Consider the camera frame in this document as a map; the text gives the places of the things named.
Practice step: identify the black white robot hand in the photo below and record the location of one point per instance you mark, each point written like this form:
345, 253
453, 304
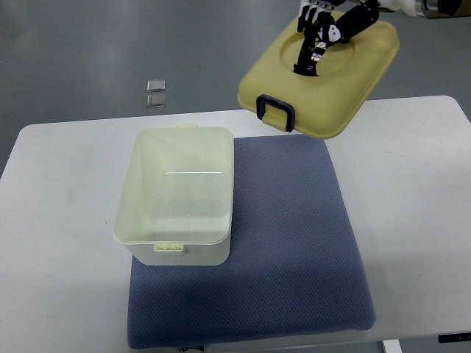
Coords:
316, 22

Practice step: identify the yellow box lid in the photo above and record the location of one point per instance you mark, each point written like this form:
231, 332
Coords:
319, 106

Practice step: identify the white storage box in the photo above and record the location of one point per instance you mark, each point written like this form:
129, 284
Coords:
176, 205

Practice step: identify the upper metal floor plate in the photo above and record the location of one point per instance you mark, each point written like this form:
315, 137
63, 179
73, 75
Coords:
156, 85

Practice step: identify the blue padded mat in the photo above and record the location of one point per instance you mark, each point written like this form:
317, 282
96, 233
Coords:
294, 266

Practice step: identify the black table control panel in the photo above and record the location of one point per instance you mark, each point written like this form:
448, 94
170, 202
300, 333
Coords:
455, 338

